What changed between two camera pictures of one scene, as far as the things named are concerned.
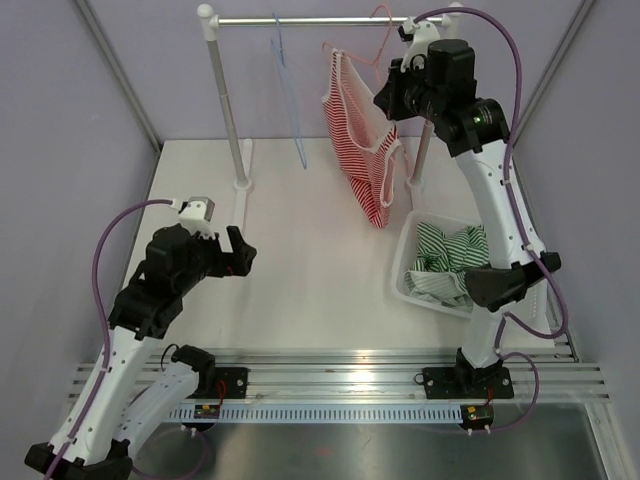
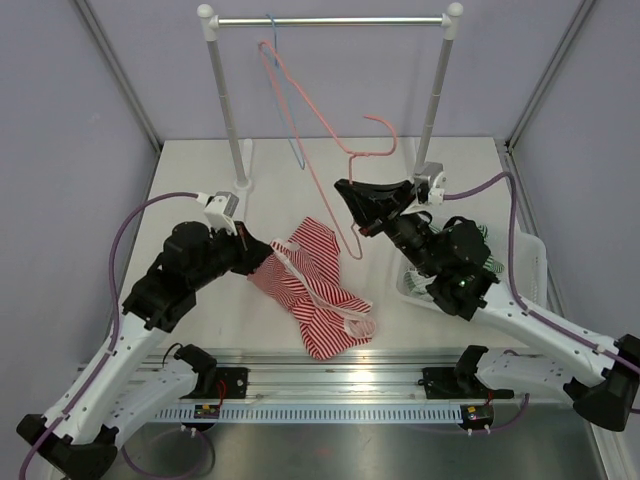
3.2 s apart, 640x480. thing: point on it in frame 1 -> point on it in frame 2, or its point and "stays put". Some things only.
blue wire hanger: [288, 94] -> [268, 69]
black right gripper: [388, 101] -> [377, 207]
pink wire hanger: [377, 62] -> [351, 156]
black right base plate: [468, 383] stays put
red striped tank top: [362, 134] -> [302, 273]
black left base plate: [237, 383] stays put
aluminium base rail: [539, 375] stays put
